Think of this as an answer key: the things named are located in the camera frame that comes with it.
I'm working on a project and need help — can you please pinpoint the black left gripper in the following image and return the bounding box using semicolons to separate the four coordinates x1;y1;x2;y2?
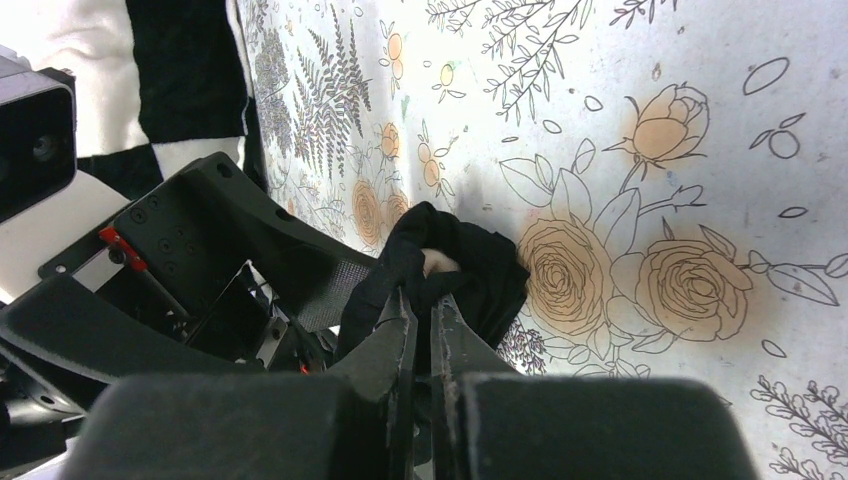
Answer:
1;152;376;464

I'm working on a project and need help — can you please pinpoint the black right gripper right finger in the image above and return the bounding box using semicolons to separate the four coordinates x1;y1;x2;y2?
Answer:
430;296;756;479

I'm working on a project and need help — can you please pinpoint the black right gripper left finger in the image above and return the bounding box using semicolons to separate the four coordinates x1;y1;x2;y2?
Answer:
60;291;418;479

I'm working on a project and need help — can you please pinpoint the black underwear beige waistband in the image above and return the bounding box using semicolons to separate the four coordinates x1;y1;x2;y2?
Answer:
334;202;529;359

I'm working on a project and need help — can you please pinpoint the black white checkered blanket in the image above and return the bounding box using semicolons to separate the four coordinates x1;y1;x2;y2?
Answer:
1;1;268;199

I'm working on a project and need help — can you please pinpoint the floral table cloth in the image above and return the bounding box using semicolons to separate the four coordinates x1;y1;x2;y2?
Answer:
235;1;847;479

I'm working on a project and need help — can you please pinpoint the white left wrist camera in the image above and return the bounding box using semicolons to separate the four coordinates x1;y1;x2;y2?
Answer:
1;48;128;305

